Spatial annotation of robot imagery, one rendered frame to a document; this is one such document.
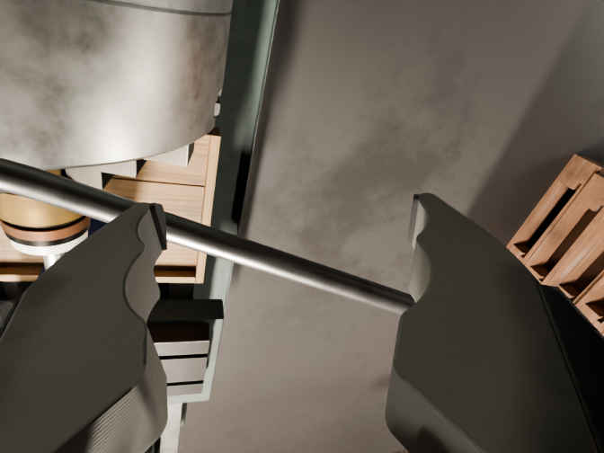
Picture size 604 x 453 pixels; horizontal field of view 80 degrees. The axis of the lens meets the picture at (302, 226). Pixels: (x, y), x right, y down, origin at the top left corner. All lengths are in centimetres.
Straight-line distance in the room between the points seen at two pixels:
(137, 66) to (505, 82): 183
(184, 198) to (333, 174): 116
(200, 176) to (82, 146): 39
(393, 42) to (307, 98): 39
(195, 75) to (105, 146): 8
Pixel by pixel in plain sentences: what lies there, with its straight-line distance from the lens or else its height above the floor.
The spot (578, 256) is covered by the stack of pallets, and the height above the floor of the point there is 35.
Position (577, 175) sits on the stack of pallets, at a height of 9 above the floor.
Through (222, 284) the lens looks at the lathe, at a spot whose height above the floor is 54.
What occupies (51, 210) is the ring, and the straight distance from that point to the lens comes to 40.
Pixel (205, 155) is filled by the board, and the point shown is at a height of 88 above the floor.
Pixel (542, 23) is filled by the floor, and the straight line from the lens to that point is 200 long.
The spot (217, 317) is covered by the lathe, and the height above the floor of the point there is 92.
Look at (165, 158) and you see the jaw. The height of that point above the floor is 112.
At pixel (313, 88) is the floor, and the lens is 155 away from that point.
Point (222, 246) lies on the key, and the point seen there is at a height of 131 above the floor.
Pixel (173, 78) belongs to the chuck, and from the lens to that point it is 26.
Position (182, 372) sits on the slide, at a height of 97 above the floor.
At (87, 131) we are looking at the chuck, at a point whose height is 122.
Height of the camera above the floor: 144
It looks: 52 degrees down
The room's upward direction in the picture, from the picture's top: 158 degrees clockwise
